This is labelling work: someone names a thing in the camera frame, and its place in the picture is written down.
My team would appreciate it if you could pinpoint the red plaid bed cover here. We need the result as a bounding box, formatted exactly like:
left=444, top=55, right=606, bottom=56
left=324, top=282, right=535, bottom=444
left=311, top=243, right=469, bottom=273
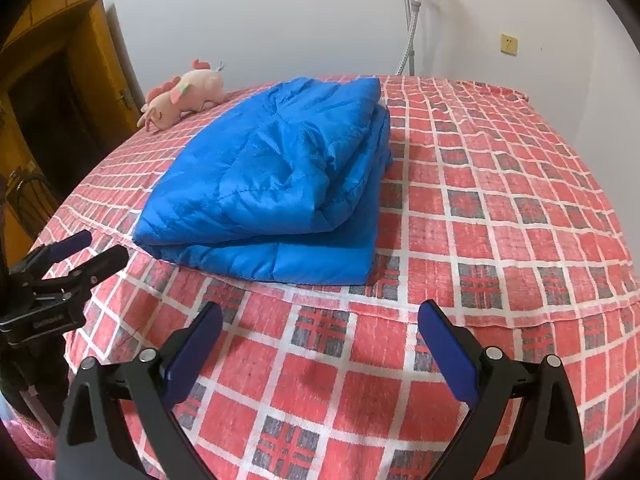
left=66, top=77, right=639, bottom=479

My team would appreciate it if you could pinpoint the yellow wall socket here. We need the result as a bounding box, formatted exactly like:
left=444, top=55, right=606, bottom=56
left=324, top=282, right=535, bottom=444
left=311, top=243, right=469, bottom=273
left=500, top=34, right=518, bottom=56

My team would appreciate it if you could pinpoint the pink unicorn plush toy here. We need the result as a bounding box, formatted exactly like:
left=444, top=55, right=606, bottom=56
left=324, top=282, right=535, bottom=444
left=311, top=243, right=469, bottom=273
left=137, top=60, right=226, bottom=131

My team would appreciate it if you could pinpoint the blue puffer jacket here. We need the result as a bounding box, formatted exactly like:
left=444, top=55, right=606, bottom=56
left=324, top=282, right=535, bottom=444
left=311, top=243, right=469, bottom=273
left=132, top=77, right=393, bottom=286

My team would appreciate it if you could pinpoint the brown wooden door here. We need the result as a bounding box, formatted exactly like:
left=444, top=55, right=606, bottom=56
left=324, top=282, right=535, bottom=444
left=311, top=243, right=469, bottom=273
left=1, top=0, right=140, bottom=261

